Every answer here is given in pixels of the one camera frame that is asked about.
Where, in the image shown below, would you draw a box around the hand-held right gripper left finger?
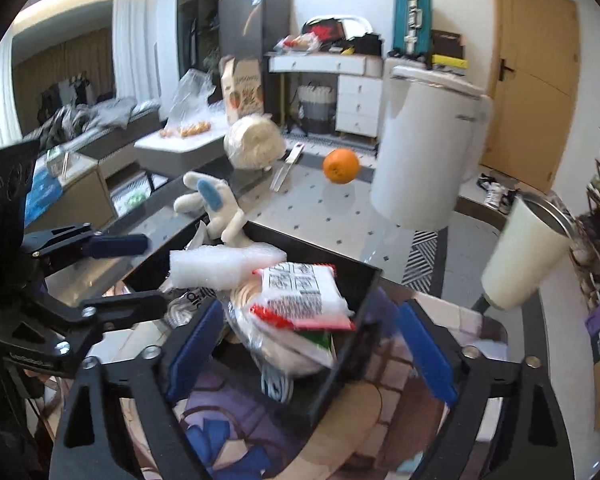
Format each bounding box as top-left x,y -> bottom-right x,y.
50,299 -> 226,480

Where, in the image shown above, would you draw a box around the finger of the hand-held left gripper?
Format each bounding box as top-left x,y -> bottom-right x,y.
54,290 -> 168,361
34,222 -> 150,274

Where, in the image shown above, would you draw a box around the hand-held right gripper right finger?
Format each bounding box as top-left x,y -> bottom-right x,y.
397,300 -> 576,480

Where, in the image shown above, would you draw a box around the black cardboard box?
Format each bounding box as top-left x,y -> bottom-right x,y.
125,220 -> 383,426

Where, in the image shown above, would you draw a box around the white foam wrap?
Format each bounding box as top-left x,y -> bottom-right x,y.
169,242 -> 288,292

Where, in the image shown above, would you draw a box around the white plush toy blue patch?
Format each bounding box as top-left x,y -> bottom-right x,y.
173,171 -> 253,248

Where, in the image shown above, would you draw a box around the red white tissue packet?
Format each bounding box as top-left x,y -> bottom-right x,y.
250,261 -> 357,332

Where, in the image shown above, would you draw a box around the white printed pouch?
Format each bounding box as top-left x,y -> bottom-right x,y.
162,287 -> 216,331

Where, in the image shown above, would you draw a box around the printed table mat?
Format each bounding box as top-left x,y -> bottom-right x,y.
115,280 -> 511,480

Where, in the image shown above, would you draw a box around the grey side table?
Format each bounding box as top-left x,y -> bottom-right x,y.
134,127 -> 231,178

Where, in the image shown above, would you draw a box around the grey sofa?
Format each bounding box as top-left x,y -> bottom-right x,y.
25,97 -> 161,161

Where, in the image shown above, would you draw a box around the white tumbler cup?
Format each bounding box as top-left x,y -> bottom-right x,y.
481,195 -> 573,310

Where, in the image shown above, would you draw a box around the clear plastic bag of fruit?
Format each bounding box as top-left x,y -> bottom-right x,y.
160,69 -> 216,139

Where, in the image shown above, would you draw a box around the plastic wrapped pale round bundle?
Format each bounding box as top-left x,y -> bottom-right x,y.
223,114 -> 287,170

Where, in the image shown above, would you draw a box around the white sneaker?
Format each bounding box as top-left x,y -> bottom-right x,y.
484,182 -> 517,213

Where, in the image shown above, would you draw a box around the silver white kitchen tool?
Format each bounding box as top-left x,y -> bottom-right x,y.
270,144 -> 306,192

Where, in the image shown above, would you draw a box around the cardboard fruit carton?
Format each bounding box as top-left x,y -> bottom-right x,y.
219,56 -> 265,126

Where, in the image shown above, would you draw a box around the tall white bin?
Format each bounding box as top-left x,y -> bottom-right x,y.
370,65 -> 493,228

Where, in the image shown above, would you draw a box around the white curtain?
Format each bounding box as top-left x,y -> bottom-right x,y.
112,0 -> 156,101

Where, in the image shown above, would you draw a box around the orange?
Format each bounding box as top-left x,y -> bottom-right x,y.
322,148 -> 361,184

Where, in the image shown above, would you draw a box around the white ribbed basket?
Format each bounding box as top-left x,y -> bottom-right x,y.
297,82 -> 338,133

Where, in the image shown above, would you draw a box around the dark glass cabinet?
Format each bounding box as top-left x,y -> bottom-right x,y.
177,0 -> 223,81

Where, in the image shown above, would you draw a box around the dark grey large box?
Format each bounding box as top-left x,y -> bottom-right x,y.
219,0 -> 293,58

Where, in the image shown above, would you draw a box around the red white snack bag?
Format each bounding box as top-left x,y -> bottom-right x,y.
279,32 -> 321,53

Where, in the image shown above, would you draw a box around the black shoebox red logo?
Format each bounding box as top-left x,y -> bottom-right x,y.
302,17 -> 348,43

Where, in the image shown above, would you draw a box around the wooden door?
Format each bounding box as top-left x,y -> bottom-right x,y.
480,0 -> 581,193

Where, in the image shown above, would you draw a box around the black flat box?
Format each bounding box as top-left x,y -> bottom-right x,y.
432,30 -> 465,58

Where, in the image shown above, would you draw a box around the teal suitcase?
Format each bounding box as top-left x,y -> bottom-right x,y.
392,0 -> 433,56

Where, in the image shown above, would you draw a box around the white blue cable bundle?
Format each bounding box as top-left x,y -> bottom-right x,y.
260,366 -> 296,403

